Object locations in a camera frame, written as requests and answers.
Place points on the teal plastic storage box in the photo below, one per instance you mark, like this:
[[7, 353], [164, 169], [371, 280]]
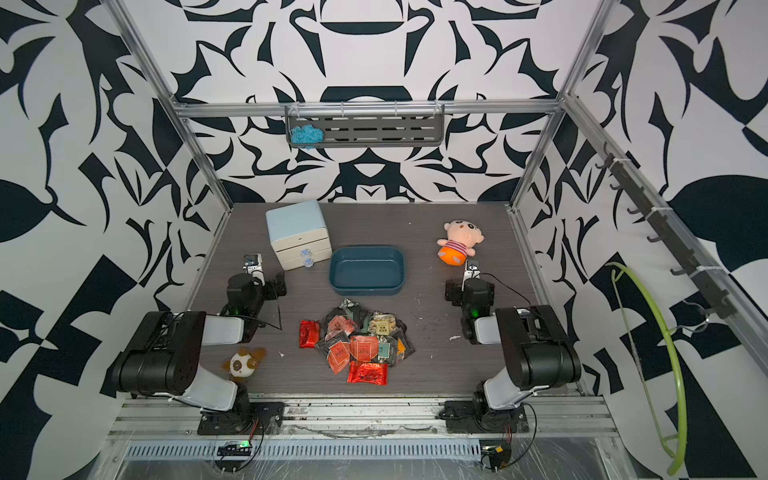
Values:
[[367, 270]]

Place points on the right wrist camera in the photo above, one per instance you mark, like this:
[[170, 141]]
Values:
[[471, 269]]

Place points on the pink baby plush doll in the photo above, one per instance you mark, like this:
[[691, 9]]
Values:
[[458, 245]]

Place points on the grey wall shelf rack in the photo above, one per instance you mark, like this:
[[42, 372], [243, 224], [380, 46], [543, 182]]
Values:
[[371, 125]]

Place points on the red square tea bag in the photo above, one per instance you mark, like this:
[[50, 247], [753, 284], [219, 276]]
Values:
[[364, 348]]

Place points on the orange red tea bag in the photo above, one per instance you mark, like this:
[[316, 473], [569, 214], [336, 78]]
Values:
[[339, 356]]

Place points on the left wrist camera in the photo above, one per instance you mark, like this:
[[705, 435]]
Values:
[[252, 264]]

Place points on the cyan crumpled cloth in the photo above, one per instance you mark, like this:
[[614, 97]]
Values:
[[307, 136]]

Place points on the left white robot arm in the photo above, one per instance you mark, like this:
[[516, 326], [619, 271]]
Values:
[[163, 356]]

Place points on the brown white plush dog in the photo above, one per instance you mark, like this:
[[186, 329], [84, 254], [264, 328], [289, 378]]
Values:
[[243, 364]]

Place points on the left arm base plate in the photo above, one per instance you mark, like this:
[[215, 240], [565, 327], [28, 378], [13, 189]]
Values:
[[261, 415]]

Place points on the light blue drawer box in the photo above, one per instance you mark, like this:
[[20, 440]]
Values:
[[298, 235]]

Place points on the small red tea bag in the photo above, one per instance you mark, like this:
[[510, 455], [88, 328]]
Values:
[[309, 334]]

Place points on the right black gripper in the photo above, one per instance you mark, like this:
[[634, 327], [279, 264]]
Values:
[[453, 289]]

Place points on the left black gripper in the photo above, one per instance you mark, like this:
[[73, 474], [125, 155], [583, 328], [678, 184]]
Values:
[[272, 292]]

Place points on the cream label tea bag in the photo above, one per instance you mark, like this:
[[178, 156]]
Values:
[[382, 324]]

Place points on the black wall hook rail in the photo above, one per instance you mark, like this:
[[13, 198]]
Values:
[[692, 262]]

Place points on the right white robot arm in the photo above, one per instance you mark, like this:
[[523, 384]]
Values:
[[537, 352]]

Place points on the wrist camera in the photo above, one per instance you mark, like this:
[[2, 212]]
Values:
[[471, 269], [252, 264]]

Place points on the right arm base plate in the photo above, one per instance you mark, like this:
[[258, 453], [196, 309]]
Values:
[[468, 417]]

